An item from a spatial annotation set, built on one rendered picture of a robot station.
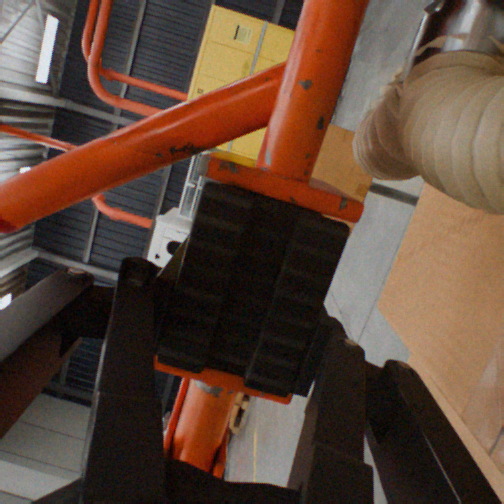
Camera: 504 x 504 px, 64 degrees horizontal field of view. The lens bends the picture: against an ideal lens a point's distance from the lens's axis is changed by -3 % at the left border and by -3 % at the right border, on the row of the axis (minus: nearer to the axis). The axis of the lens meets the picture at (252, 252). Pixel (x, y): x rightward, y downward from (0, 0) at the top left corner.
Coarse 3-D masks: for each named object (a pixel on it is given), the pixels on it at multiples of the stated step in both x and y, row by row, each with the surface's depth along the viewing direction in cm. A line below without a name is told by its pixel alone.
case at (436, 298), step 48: (432, 192) 34; (432, 240) 31; (480, 240) 25; (384, 288) 38; (432, 288) 29; (480, 288) 24; (432, 336) 27; (480, 336) 22; (480, 384) 21; (480, 432) 20
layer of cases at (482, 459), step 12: (408, 360) 109; (420, 372) 101; (432, 384) 95; (444, 408) 87; (456, 420) 82; (468, 432) 78; (468, 444) 77; (480, 456) 72; (480, 468) 72; (492, 468) 69; (492, 480) 68
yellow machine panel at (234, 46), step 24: (216, 24) 670; (240, 24) 669; (264, 24) 667; (216, 48) 679; (240, 48) 679; (264, 48) 678; (288, 48) 677; (216, 72) 689; (240, 72) 689; (192, 96) 700; (240, 144) 720
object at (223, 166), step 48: (240, 192) 13; (288, 192) 14; (336, 192) 15; (192, 240) 14; (240, 240) 14; (288, 240) 14; (336, 240) 14; (192, 288) 14; (240, 288) 15; (288, 288) 14; (192, 336) 15; (240, 336) 15; (288, 336) 14; (240, 384) 16; (288, 384) 15
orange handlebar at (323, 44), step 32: (320, 0) 14; (352, 0) 13; (320, 32) 14; (352, 32) 14; (288, 64) 15; (320, 64) 14; (288, 96) 14; (320, 96) 14; (288, 128) 15; (320, 128) 15; (256, 160) 19; (288, 160) 15; (192, 384) 18; (192, 416) 18; (224, 416) 18; (192, 448) 18; (224, 448) 19
